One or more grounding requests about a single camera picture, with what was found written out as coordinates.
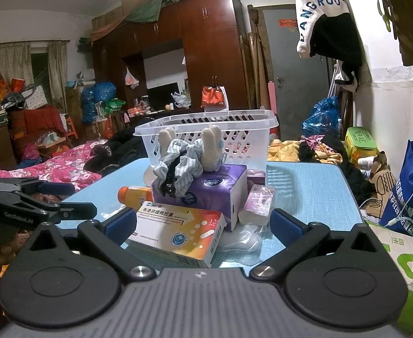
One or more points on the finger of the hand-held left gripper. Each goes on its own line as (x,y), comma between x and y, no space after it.
(81,210)
(53,187)

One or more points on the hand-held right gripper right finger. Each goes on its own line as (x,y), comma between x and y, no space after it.
(285,223)

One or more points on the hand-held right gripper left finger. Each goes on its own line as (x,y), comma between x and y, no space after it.
(122,223)

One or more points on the orange cap bottle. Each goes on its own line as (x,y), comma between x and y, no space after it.
(136,195)

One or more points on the pink tissue packet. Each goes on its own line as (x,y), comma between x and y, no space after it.
(259,200)
(256,176)

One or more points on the clear plastic bag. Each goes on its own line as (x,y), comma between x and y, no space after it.
(241,240)

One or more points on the white orange medicine box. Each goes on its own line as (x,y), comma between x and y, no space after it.
(178,232)

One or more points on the black hair clip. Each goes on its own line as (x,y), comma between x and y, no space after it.
(167,181)

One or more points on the purple tissue pack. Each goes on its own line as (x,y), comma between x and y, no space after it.
(224,190)

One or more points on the striped cloth scrunchie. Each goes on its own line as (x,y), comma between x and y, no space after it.
(187,177)

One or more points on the clear plastic basket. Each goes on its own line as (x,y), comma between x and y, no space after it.
(243,137)

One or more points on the beige socks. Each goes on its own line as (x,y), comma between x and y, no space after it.
(211,148)

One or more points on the pink floral blanket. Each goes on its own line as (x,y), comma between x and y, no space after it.
(62,165)

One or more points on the red cloth cover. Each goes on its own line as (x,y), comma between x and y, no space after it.
(41,119)

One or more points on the yellow patterned blanket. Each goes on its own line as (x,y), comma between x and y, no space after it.
(283,152)

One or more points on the black clothing pile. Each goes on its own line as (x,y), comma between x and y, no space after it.
(122,144)

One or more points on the black garment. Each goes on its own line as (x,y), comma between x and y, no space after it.
(354,179)

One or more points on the white dotted gift bag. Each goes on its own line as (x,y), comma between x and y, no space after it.
(34,98)

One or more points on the green plastic bag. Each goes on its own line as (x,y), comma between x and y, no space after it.
(115,105)

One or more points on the blue plastic bag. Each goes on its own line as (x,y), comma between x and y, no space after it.
(100,93)
(320,117)

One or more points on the brown paper bag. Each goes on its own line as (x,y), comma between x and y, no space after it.
(386,183)

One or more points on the clear water bottle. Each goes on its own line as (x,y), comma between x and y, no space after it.
(339,128)

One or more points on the green yellow box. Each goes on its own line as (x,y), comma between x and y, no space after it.
(359,141)

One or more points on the beige patterned curtain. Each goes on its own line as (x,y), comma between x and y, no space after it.
(9,63)
(58,74)

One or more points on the blue tote bag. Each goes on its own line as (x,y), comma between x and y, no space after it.
(403,200)

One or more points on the green white bag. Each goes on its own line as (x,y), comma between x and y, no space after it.
(403,253)

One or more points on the pink roll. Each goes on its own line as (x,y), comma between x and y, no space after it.
(272,98)

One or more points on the black monitor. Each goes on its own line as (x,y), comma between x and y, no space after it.
(162,95)

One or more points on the white hanging plastic bag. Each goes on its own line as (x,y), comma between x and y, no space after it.
(131,77)

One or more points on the red white shopping bag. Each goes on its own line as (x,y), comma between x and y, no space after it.
(213,98)

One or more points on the grey door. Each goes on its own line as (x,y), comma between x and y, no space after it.
(283,60)

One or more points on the wooden planks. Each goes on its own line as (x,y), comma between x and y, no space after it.
(257,60)

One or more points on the brown wooden wardrobe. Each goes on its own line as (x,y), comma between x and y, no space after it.
(210,42)

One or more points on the red door sticker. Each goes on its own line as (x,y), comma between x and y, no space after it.
(287,23)

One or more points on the green cloth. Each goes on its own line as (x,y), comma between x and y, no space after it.
(150,7)

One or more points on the white black hoodie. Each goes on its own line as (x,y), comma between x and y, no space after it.
(317,7)

